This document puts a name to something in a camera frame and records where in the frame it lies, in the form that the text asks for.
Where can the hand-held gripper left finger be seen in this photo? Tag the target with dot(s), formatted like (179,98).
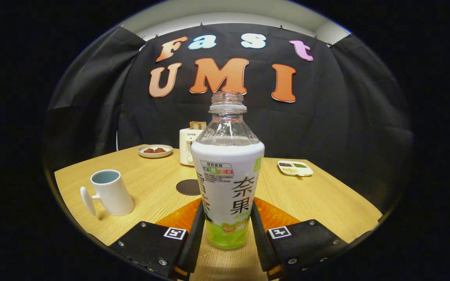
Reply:
(193,244)

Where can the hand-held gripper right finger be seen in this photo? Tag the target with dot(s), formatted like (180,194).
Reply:
(260,244)

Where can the dark round coaster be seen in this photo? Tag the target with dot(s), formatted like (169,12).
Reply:
(187,187)

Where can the white label juice bottle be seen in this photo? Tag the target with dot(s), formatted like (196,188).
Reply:
(226,187)

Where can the white cup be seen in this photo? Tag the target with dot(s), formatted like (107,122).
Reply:
(113,197)

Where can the wooden table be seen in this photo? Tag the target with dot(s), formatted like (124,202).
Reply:
(310,199)

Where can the white divided tray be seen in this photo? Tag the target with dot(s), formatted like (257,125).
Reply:
(296,169)

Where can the white toaster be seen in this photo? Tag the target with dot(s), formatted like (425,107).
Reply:
(186,150)

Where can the small round plate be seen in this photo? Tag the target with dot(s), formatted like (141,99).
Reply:
(155,153)

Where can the black backdrop cloth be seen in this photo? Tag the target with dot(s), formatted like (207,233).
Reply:
(326,117)

